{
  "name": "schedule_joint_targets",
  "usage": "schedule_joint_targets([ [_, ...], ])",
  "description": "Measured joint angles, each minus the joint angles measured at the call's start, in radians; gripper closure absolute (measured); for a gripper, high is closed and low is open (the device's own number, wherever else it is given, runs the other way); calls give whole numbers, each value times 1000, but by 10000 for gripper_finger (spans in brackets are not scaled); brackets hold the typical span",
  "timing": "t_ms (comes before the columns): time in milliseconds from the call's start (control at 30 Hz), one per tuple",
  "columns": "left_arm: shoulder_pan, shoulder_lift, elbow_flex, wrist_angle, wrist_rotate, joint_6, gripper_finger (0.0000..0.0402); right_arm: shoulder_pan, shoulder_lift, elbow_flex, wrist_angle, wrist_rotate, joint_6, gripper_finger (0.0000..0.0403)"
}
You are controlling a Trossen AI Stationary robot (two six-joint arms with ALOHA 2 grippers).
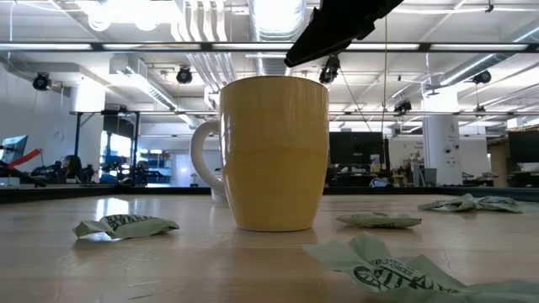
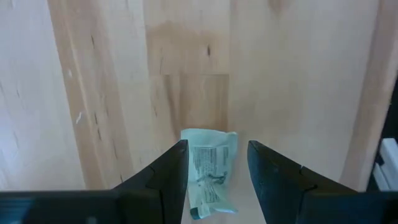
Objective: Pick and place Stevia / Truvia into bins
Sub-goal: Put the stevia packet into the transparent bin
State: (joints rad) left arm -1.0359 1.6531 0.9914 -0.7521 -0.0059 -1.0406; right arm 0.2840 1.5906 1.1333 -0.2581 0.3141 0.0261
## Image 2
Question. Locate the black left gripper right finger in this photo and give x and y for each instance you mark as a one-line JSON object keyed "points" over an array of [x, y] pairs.
{"points": [[273, 186]]}

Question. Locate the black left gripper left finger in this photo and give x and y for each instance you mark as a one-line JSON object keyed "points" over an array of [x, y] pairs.
{"points": [[161, 186]]}

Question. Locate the green sweetener packet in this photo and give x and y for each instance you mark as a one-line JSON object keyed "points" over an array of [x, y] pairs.
{"points": [[211, 161]]}

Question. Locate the white plastic piece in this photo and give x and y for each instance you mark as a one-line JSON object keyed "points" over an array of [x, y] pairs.
{"points": [[388, 165]]}

